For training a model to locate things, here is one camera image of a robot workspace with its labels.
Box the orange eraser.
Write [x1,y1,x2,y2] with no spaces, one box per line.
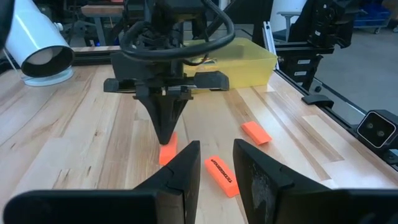
[204,154,240,198]
[241,121,273,146]
[158,132,178,166]

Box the black camera module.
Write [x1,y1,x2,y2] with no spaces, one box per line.
[356,109,398,149]

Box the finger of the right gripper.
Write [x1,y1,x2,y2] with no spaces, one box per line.
[164,93,193,144]
[134,93,167,144]

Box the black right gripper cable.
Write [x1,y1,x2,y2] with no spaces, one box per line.
[119,0,236,62]

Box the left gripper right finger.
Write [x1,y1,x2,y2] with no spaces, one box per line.
[233,138,398,224]

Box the wooden background table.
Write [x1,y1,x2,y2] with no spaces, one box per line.
[80,4,125,47]

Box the blue cart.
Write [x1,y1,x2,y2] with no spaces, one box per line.
[353,2,392,34]

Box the white cylinder lamp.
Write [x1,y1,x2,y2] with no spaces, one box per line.
[4,0,75,87]

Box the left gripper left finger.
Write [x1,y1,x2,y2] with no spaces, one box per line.
[2,140,201,224]

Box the translucent yellow plastic bin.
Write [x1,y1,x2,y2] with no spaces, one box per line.
[183,37,278,94]

